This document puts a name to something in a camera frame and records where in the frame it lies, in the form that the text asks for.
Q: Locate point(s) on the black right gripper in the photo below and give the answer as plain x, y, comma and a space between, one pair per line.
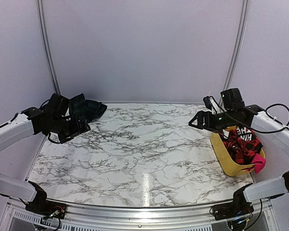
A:
200, 115

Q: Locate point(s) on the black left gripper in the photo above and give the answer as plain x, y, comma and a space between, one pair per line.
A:
76, 130

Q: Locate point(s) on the red black plaid shirt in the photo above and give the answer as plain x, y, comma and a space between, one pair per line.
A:
242, 144

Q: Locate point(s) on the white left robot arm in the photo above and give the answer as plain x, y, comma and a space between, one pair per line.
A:
48, 119

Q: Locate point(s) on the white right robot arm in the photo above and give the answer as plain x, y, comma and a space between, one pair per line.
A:
235, 112

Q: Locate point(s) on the yellow laundry basket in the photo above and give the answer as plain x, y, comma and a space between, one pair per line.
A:
229, 167

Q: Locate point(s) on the dark green plaid garment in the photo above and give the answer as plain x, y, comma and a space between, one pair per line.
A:
90, 109

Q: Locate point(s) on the pink garment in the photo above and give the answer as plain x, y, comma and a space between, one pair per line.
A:
258, 164

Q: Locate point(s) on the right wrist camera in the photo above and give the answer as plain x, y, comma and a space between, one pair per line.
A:
211, 104

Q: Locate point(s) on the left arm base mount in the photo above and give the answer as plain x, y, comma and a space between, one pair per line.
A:
48, 209

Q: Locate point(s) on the aluminium front rail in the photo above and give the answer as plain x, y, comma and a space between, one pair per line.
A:
80, 217

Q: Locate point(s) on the right corner wall post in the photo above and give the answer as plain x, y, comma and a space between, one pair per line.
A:
238, 43

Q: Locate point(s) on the corner wall post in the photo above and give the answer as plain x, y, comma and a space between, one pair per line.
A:
238, 43
46, 46

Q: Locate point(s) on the left corner wall post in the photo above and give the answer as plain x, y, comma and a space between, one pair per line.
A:
46, 46

